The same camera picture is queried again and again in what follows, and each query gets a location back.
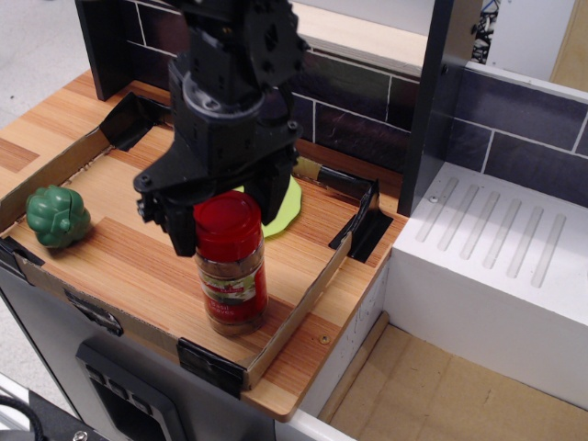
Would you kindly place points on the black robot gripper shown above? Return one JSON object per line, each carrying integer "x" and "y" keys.
{"x": 232, "y": 127}

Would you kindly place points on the red-capped basil spice bottle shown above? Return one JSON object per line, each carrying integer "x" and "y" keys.
{"x": 231, "y": 262}

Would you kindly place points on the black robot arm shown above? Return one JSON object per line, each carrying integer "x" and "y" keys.
{"x": 239, "y": 52}

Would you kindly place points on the cardboard fence with black tape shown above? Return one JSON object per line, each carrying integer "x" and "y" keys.
{"x": 124, "y": 281}

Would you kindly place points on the light green plate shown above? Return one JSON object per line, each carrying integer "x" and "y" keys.
{"x": 287, "y": 206}

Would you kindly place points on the green toy bell pepper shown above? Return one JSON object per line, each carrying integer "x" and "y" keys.
{"x": 58, "y": 216}

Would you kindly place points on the black oven control panel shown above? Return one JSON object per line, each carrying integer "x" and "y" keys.
{"x": 136, "y": 409}

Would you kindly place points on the black device with screw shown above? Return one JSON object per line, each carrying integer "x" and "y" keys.
{"x": 58, "y": 424}

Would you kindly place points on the white toy sink drainboard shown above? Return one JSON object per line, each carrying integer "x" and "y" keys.
{"x": 496, "y": 273}

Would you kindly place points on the dark grey vertical post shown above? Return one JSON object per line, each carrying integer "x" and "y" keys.
{"x": 449, "y": 48}

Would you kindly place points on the dark grey left post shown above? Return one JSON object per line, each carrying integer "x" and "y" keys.
{"x": 106, "y": 45}

